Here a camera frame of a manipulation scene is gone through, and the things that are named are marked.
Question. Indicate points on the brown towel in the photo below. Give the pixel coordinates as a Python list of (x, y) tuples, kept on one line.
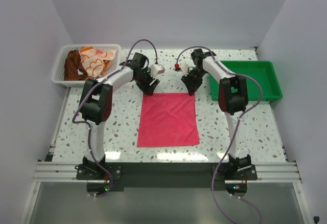
[(73, 69)]

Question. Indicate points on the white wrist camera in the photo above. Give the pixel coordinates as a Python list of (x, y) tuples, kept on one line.
[(156, 69), (181, 68)]

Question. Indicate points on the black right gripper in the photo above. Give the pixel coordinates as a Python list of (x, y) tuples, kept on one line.
[(191, 86)]

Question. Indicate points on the aluminium rail frame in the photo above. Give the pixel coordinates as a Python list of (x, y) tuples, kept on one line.
[(267, 172)]

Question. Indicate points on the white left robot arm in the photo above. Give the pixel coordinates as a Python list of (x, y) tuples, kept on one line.
[(96, 106)]

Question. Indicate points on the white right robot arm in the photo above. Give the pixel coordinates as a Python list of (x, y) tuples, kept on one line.
[(232, 100)]

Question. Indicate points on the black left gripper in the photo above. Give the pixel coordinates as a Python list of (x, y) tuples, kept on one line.
[(147, 89)]

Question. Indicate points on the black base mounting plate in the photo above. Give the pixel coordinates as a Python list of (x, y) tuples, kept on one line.
[(118, 176)]

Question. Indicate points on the orange patterned cream towel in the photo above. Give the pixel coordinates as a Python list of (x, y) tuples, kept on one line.
[(95, 61)]

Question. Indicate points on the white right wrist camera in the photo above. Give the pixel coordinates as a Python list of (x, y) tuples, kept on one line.
[(181, 68)]

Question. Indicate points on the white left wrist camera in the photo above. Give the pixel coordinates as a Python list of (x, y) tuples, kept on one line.
[(156, 69)]

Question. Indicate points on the pink microfibre towel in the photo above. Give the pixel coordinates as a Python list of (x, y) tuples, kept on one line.
[(168, 120)]

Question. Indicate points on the white plastic laundry basket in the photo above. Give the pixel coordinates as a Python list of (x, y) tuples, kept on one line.
[(58, 70)]

